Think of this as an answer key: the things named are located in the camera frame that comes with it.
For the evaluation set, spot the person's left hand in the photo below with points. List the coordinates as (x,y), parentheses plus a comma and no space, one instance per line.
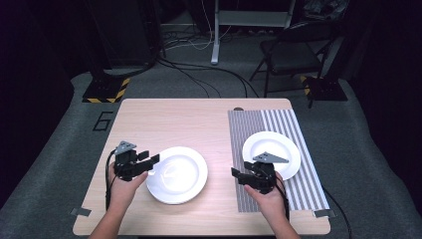
(124,194)

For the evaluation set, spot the white metal stand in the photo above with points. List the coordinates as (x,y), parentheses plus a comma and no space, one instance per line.
(215,49)

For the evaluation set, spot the dark round table knob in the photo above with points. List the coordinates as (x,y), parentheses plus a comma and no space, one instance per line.
(238,108)

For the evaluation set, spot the black stand base yellow stripes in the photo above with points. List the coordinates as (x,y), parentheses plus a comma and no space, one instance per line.
(326,89)
(106,90)

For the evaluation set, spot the white ceramic plate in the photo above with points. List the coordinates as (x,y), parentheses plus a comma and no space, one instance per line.
(179,176)
(272,146)

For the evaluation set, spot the black folding chair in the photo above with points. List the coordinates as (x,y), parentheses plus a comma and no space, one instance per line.
(292,56)

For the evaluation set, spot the person's right hand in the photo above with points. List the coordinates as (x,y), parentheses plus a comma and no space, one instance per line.
(270,202)

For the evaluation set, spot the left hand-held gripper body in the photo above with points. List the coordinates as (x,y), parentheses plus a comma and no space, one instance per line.
(127,164)

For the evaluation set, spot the grey tape piece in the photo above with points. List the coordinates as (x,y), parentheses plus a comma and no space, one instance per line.
(80,211)
(323,213)

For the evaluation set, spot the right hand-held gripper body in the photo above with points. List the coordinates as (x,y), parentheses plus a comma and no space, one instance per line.
(263,176)

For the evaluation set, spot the grey striped woven placemat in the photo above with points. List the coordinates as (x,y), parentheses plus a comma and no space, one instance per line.
(245,132)

